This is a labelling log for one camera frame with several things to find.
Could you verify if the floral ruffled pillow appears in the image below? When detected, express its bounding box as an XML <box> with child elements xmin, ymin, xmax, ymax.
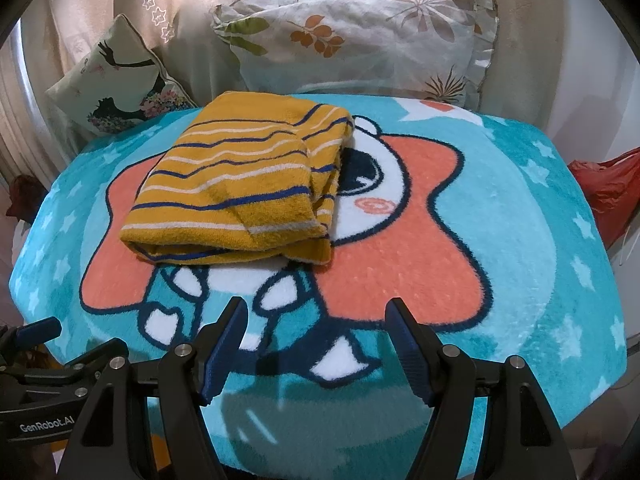
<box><xmin>210</xmin><ymin>0</ymin><xmax>501</xmax><ymax>112</ymax></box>

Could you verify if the red plastic bag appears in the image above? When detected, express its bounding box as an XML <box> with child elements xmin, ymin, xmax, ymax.
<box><xmin>567</xmin><ymin>147</ymin><xmax>640</xmax><ymax>250</ymax></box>

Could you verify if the bird print cushion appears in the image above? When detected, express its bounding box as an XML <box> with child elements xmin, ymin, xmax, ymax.
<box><xmin>45</xmin><ymin>14</ymin><xmax>201</xmax><ymax>137</ymax></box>

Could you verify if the blue cartoon printed blanket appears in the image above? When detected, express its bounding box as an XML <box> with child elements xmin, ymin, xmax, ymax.
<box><xmin>9</xmin><ymin>92</ymin><xmax>630</xmax><ymax>480</ymax></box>

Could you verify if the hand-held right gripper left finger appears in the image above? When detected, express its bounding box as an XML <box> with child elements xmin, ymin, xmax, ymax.
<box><xmin>59</xmin><ymin>296</ymin><xmax>249</xmax><ymax>480</ymax></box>

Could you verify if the yellow striped knit garment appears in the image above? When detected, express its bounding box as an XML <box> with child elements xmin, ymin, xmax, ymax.
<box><xmin>119</xmin><ymin>91</ymin><xmax>356</xmax><ymax>266</ymax></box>

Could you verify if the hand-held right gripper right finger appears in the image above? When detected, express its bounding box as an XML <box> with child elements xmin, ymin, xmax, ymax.
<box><xmin>385</xmin><ymin>297</ymin><xmax>572</xmax><ymax>480</ymax></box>

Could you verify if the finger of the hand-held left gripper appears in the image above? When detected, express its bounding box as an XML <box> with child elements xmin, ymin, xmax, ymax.
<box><xmin>0</xmin><ymin>338</ymin><xmax>130</xmax><ymax>403</ymax></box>
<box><xmin>0</xmin><ymin>316</ymin><xmax>63</xmax><ymax>357</ymax></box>

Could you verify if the dark red cloth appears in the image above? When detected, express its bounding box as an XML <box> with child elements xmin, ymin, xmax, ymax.
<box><xmin>6</xmin><ymin>175</ymin><xmax>50</xmax><ymax>222</ymax></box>

